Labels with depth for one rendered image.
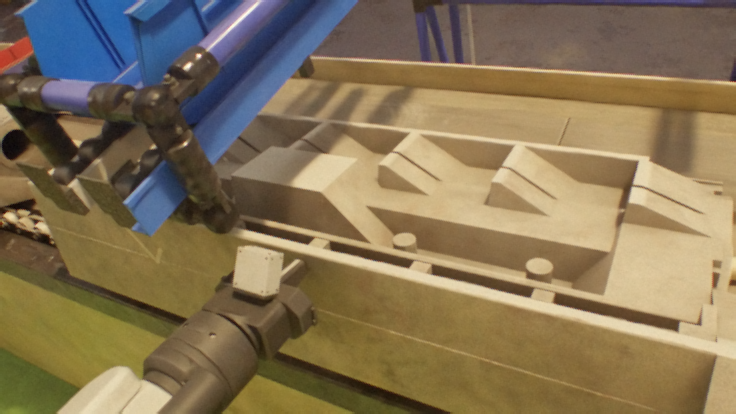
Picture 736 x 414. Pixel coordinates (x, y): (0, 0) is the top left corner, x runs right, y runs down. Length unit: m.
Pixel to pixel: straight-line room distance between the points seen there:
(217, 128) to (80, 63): 0.18
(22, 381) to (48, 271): 1.10
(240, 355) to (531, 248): 0.39
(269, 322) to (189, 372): 0.10
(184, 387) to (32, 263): 0.85
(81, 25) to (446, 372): 0.55
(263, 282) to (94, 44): 0.32
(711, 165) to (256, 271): 0.88
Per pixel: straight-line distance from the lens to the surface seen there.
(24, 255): 1.36
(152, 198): 0.52
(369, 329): 0.68
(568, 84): 1.34
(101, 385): 0.52
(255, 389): 1.01
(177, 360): 0.53
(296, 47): 0.66
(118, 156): 0.65
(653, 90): 1.32
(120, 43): 0.70
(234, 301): 0.60
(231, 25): 0.55
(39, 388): 2.26
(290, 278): 0.64
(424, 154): 0.88
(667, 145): 1.22
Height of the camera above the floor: 1.44
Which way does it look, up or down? 39 degrees down
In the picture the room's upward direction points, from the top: 14 degrees counter-clockwise
